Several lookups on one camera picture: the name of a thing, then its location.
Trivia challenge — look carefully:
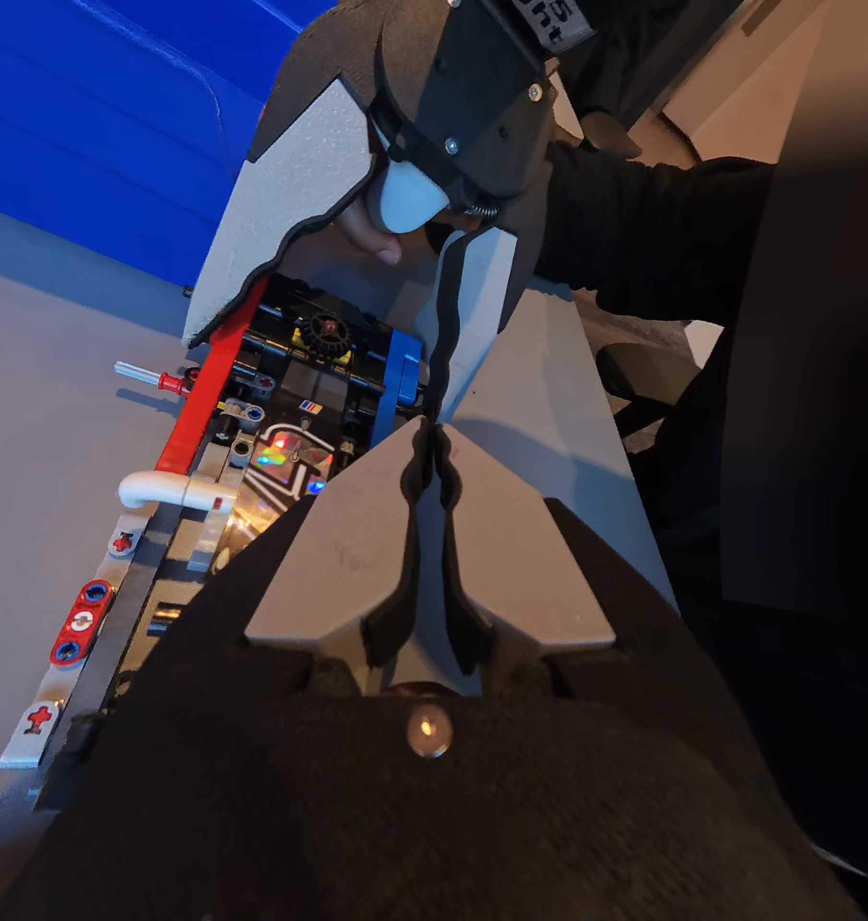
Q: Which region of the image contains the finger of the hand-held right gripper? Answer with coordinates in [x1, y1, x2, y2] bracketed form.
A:
[182, 75, 382, 350]
[412, 226, 520, 422]

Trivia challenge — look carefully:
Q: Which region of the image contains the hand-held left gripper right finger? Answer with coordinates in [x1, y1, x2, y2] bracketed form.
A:
[434, 423, 617, 676]

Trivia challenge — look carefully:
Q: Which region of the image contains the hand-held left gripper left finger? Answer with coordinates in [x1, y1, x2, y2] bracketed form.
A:
[245, 416, 435, 670]

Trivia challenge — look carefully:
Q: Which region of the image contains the toy brick car model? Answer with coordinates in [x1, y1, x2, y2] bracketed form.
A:
[0, 272, 429, 814]

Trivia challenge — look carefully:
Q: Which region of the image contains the person's right forearm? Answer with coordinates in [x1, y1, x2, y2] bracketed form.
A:
[535, 140, 776, 325]

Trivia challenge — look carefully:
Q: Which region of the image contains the person's right hand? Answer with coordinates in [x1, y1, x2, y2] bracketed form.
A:
[332, 196, 407, 267]

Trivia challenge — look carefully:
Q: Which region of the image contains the dark office chair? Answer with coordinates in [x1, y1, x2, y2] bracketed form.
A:
[594, 342, 702, 441]

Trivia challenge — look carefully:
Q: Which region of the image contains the person's dark clothing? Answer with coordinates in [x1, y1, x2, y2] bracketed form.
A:
[628, 317, 868, 893]

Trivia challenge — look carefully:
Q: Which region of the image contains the blue plastic bin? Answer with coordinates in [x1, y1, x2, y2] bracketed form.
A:
[0, 0, 337, 289]

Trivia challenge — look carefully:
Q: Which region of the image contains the beige background box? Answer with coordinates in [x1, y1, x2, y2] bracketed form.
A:
[624, 0, 831, 170]

